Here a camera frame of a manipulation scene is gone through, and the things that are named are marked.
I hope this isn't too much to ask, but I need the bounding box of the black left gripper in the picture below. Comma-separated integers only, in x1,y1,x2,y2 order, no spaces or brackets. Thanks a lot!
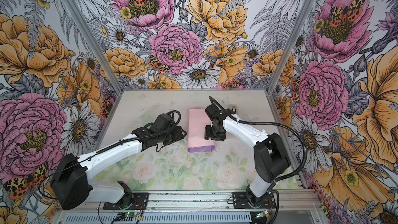
159,126,187,145

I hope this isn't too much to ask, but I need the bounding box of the purple wrapping paper sheet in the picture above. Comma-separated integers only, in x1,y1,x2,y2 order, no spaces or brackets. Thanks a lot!
187,108,215,153

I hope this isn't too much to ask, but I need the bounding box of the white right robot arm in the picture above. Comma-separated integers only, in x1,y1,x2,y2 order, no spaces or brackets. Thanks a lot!
204,104,291,204

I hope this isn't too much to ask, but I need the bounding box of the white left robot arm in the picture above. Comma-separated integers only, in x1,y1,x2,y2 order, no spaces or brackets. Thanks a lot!
50,111,187,211

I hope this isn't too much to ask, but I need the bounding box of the grey tape dispenser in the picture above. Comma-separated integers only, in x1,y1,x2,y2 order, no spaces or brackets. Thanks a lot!
228,105,237,114

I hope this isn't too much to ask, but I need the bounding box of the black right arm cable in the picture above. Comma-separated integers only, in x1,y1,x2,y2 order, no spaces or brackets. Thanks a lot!
207,95,308,224

